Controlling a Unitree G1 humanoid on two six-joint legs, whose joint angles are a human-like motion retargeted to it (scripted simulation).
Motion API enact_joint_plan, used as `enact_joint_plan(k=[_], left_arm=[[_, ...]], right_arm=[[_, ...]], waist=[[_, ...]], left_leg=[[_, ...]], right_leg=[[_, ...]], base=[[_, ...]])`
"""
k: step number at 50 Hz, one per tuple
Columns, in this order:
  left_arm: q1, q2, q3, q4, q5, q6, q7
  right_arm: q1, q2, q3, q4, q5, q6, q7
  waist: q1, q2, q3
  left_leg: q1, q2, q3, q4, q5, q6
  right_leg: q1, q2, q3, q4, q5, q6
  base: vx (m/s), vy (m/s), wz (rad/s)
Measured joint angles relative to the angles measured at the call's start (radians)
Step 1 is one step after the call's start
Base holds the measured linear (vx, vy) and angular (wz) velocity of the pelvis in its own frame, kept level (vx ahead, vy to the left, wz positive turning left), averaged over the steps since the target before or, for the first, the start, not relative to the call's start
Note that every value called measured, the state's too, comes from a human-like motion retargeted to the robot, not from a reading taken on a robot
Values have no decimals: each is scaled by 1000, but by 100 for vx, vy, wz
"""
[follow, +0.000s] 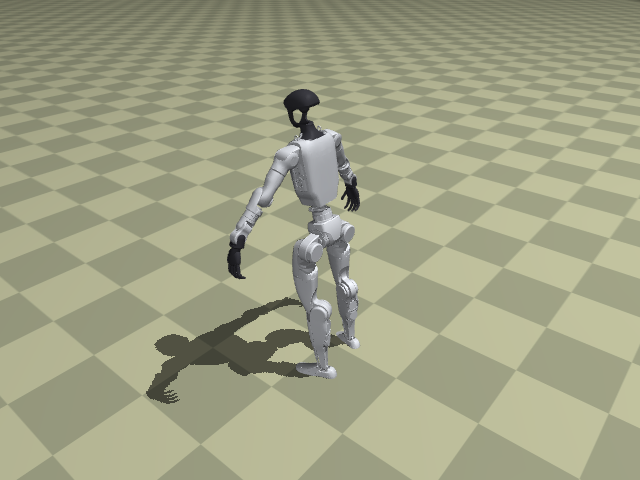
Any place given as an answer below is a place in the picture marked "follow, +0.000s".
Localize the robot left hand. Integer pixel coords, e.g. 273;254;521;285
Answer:
227;235;246;279

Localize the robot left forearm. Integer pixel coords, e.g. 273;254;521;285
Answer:
230;187;263;244

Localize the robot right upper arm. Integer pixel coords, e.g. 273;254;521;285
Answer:
324;129;346;168

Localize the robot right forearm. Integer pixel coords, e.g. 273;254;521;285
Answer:
338;156;357;185

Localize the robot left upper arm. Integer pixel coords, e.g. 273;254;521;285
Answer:
257;145;300;208

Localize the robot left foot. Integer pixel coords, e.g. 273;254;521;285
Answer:
296;362;337;379

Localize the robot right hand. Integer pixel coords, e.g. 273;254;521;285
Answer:
341;176;360;211

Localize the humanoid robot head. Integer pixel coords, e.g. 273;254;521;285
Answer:
283;89;325;141

